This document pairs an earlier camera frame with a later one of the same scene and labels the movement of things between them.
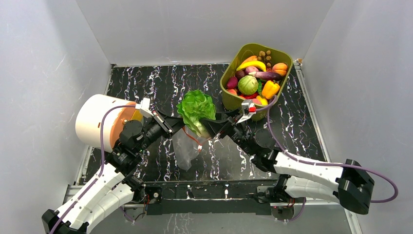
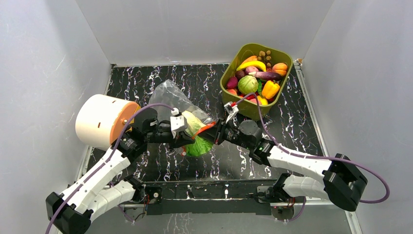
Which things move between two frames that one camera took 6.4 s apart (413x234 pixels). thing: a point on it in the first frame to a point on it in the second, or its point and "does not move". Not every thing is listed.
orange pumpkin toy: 280,68 does not move
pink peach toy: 232,90 does not move
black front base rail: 232,197 does not move
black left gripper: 169,125 does not move
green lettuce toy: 196,106 to 199,146
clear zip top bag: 186,146 to 197,119
